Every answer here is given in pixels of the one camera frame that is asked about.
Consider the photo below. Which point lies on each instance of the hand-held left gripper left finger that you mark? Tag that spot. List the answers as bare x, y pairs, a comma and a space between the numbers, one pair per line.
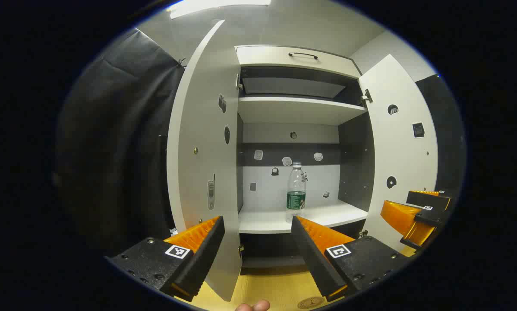
202, 259

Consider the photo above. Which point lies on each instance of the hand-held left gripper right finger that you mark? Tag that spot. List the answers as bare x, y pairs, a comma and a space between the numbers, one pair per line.
312, 259

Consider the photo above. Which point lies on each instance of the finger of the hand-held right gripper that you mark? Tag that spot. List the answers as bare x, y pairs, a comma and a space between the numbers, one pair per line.
398, 216
429, 199

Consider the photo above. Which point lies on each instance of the round brown coaster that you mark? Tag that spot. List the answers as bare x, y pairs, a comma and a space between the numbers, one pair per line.
310, 303

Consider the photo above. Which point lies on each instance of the white and grey cabinet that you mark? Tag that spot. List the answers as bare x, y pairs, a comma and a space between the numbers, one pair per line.
355, 164

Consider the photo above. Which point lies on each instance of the clear plastic bottle green label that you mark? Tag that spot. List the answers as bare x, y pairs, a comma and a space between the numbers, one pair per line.
296, 190

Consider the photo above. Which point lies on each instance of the white cabinet door phone sticker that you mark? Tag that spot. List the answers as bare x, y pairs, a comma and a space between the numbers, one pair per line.
198, 129

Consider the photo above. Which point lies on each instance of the white cabinet shelf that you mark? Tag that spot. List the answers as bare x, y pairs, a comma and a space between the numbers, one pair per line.
297, 112
263, 220

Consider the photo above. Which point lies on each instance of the white cabinet drawer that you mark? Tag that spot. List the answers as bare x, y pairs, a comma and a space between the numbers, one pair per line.
267, 58

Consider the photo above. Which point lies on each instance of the ceiling light panel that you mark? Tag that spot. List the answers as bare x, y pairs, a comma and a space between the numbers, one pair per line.
215, 6

